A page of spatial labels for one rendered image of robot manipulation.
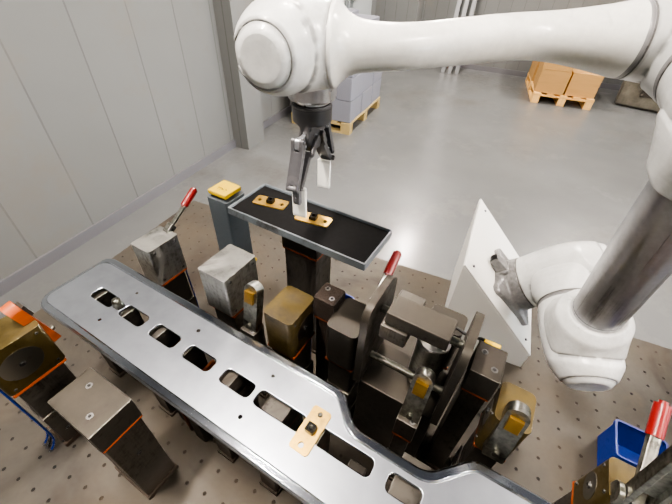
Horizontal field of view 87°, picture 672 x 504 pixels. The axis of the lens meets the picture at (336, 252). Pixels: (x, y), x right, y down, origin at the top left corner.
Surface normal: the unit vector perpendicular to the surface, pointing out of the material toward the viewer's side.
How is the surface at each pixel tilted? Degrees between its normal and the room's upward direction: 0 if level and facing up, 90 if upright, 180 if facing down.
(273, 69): 88
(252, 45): 90
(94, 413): 0
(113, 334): 0
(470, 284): 90
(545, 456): 0
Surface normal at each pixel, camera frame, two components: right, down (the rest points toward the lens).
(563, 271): -0.65, -0.50
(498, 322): -0.40, 0.59
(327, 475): 0.04, -0.76
